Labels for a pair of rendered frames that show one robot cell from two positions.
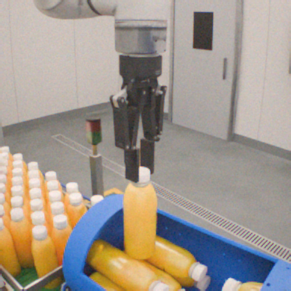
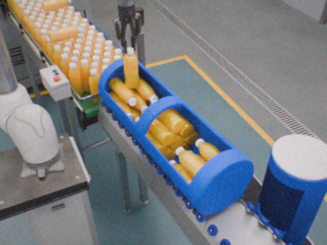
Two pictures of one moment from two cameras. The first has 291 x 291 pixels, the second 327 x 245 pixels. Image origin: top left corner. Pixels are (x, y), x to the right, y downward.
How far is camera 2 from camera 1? 1.22 m
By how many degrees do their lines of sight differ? 23
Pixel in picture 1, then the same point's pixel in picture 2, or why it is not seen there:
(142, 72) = (123, 12)
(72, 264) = (101, 84)
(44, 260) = (94, 86)
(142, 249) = (130, 83)
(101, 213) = (116, 65)
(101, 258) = (114, 84)
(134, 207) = (125, 63)
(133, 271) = (123, 91)
